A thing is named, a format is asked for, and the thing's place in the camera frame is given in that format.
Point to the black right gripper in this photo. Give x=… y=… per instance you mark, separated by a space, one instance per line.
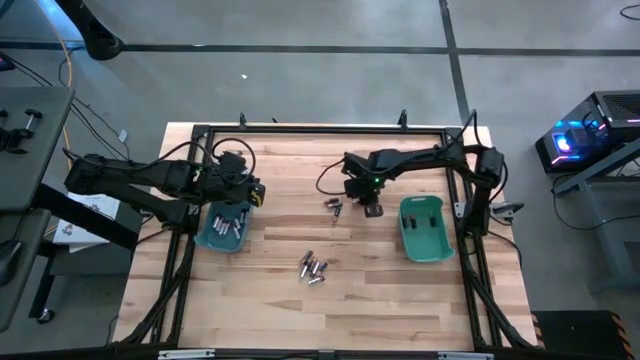
x=362 y=190

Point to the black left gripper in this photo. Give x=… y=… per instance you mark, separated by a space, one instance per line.
x=235 y=190

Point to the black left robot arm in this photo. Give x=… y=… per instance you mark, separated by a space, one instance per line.
x=125 y=175

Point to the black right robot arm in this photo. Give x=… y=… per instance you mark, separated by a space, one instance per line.
x=425 y=157

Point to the teal plastic bin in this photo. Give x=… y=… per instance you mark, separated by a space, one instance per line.
x=425 y=247
x=220 y=242

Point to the grey power adapter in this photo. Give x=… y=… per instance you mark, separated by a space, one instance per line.
x=507 y=209

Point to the white paper sheet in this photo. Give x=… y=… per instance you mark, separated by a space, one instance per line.
x=95 y=205

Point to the grey side table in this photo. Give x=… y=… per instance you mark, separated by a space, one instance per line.
x=40 y=170

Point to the black stand base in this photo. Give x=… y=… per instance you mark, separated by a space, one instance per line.
x=95 y=35

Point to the black metal clamp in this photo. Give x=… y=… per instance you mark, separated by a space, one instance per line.
x=34 y=114
x=12 y=137

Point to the black caster wheel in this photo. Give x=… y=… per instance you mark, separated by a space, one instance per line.
x=46 y=316

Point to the black hazard-striped mat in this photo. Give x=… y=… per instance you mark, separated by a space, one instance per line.
x=575 y=335

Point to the grey metal stand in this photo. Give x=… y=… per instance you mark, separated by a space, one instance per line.
x=615 y=235

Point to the black PC tower with lights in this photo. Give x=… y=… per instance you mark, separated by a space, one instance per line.
x=620 y=107

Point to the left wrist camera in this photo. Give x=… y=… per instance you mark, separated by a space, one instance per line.
x=232 y=161

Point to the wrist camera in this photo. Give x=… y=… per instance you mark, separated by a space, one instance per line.
x=356 y=164
x=232 y=161

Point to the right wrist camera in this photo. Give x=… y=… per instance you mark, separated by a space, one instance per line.
x=356 y=164

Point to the black frame clamp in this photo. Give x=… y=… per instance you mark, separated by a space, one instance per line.
x=402 y=120
x=243 y=121

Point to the white frame bracket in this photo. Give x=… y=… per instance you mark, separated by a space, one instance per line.
x=459 y=210

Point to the black aluminium rig frame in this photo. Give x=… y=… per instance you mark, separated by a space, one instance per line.
x=325 y=130

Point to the silver metal bracket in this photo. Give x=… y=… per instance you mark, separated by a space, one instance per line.
x=185 y=354
x=465 y=356

